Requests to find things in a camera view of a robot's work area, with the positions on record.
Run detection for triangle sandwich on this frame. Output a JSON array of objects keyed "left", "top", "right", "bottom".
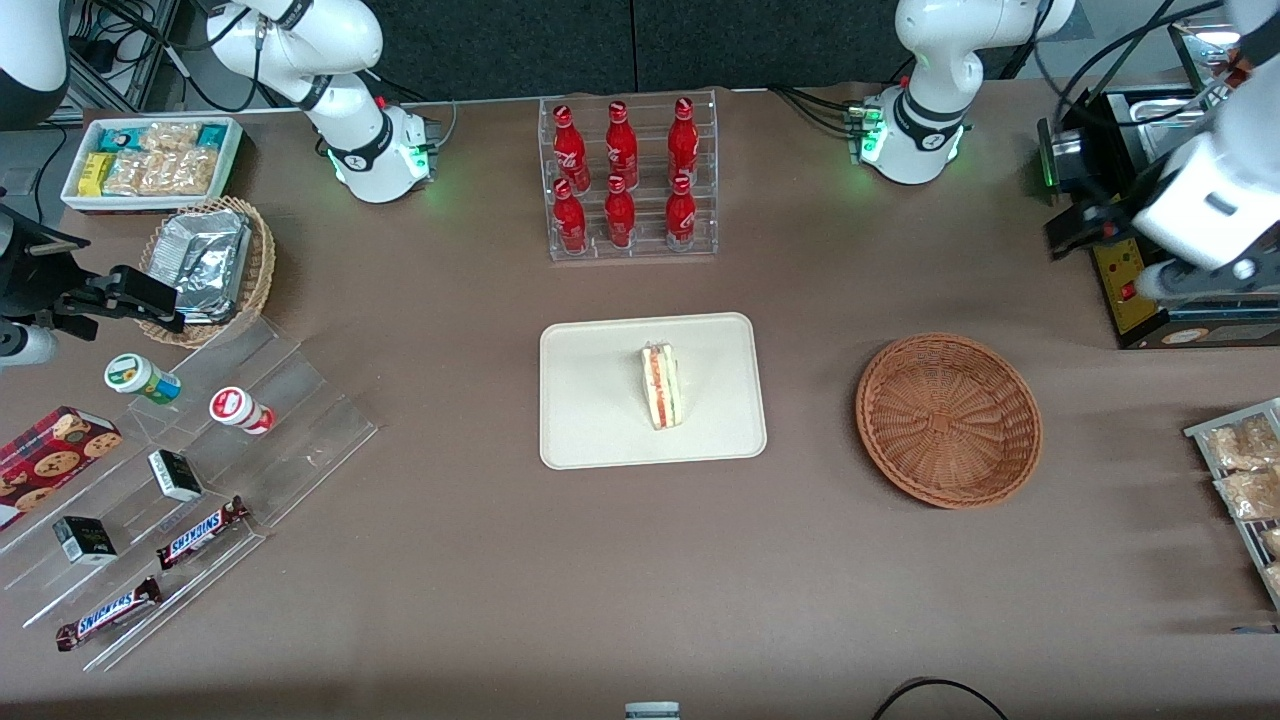
[{"left": 641, "top": 343, "right": 684, "bottom": 431}]

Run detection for black overhead cables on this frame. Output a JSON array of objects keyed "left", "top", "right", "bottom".
[{"left": 1040, "top": 0, "right": 1236, "bottom": 131}]

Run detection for clear acrylic bottle rack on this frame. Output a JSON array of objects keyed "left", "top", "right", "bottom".
[{"left": 538, "top": 90, "right": 719, "bottom": 263}]

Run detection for small wicker basket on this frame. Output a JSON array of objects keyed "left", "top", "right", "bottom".
[{"left": 138, "top": 196, "right": 277, "bottom": 349}]

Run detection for cream plastic tray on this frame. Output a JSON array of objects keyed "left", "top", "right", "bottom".
[{"left": 539, "top": 312, "right": 768, "bottom": 471}]

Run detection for black cable loop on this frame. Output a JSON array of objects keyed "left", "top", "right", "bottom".
[{"left": 870, "top": 678, "right": 1011, "bottom": 720}]

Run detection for large round wicker basket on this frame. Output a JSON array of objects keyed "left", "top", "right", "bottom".
[{"left": 855, "top": 333, "right": 1044, "bottom": 510}]

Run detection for black machine yellow panel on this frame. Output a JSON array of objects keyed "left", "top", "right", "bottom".
[{"left": 1037, "top": 20, "right": 1280, "bottom": 351}]

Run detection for clear acrylic stepped stand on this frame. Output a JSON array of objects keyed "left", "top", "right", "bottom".
[{"left": 0, "top": 315, "right": 379, "bottom": 673}]

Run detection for white rectangular snack bin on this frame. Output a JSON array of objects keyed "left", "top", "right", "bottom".
[{"left": 60, "top": 117, "right": 244, "bottom": 214}]

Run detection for grey wire tray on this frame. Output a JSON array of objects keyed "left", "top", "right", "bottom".
[{"left": 1184, "top": 398, "right": 1280, "bottom": 611}]

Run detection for Snickers chocolate bar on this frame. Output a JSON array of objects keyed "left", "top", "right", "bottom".
[
  {"left": 55, "top": 576, "right": 163, "bottom": 652},
  {"left": 156, "top": 496, "right": 251, "bottom": 571}
]

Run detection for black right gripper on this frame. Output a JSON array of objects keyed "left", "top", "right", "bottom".
[{"left": 0, "top": 205, "right": 188, "bottom": 339}]

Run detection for clear cracker bag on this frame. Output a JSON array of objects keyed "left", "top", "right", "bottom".
[
  {"left": 143, "top": 122, "right": 201, "bottom": 154},
  {"left": 104, "top": 152, "right": 166, "bottom": 196},
  {"left": 160, "top": 148, "right": 219, "bottom": 196}
]

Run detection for red cola bottle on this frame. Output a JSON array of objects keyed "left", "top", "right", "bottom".
[
  {"left": 604, "top": 175, "right": 636, "bottom": 249},
  {"left": 553, "top": 104, "right": 589, "bottom": 191},
  {"left": 606, "top": 101, "right": 638, "bottom": 189},
  {"left": 668, "top": 97, "right": 699, "bottom": 186},
  {"left": 665, "top": 174, "right": 697, "bottom": 251},
  {"left": 553, "top": 179, "right": 588, "bottom": 253}
]

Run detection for small black carton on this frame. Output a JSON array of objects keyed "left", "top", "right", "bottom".
[
  {"left": 52, "top": 516, "right": 118, "bottom": 565},
  {"left": 148, "top": 449, "right": 204, "bottom": 502}
]

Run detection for black arm base cables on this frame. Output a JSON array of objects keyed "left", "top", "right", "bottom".
[{"left": 768, "top": 84, "right": 863, "bottom": 137}]

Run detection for green lid yogurt cup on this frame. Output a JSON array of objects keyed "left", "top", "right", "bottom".
[{"left": 104, "top": 353, "right": 183, "bottom": 405}]

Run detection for aluminium frame profile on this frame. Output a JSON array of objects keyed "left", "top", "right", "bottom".
[{"left": 75, "top": 0, "right": 183, "bottom": 121}]

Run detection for red lid yogurt cup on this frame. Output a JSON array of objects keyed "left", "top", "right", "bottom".
[{"left": 209, "top": 386, "right": 276, "bottom": 435}]

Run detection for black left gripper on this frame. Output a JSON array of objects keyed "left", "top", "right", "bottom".
[{"left": 1044, "top": 162, "right": 1173, "bottom": 261}]

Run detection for red cookie box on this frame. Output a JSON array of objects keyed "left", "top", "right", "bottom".
[{"left": 0, "top": 405, "right": 123, "bottom": 531}]

